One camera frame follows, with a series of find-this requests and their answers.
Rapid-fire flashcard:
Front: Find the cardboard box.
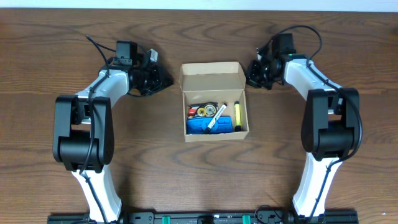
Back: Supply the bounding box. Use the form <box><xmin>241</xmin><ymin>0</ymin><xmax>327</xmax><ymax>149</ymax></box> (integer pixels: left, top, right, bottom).
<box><xmin>179</xmin><ymin>62</ymin><xmax>249</xmax><ymax>142</ymax></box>

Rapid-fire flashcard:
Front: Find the yellow highlighter pen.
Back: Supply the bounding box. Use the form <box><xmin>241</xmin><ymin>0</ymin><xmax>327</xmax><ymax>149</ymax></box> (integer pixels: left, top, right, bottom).
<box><xmin>234</xmin><ymin>101</ymin><xmax>242</xmax><ymax>132</ymax></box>

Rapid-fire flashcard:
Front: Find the blue magnetic whiteboard duster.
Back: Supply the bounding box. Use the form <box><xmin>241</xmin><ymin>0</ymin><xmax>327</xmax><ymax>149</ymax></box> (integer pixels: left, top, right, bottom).
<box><xmin>187</xmin><ymin>116</ymin><xmax>233</xmax><ymax>134</ymax></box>

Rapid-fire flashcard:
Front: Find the black whiteboard marker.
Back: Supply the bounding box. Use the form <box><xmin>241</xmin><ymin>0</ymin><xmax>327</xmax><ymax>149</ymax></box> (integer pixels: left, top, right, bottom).
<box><xmin>204</xmin><ymin>103</ymin><xmax>228</xmax><ymax>134</ymax></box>

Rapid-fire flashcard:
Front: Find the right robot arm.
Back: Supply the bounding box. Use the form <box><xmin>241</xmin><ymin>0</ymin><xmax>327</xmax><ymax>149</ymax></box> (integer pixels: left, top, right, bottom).
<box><xmin>246</xmin><ymin>33</ymin><xmax>363</xmax><ymax>223</ymax></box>

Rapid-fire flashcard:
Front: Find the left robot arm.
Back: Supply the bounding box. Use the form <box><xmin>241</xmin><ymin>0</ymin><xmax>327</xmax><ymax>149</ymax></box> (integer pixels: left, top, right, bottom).
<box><xmin>47</xmin><ymin>40</ymin><xmax>173</xmax><ymax>223</ymax></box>

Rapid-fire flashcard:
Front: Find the black mounting rail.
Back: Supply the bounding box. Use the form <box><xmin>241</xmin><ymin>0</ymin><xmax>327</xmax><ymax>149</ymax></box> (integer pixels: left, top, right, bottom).
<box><xmin>47</xmin><ymin>210</ymin><xmax>359</xmax><ymax>224</ymax></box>

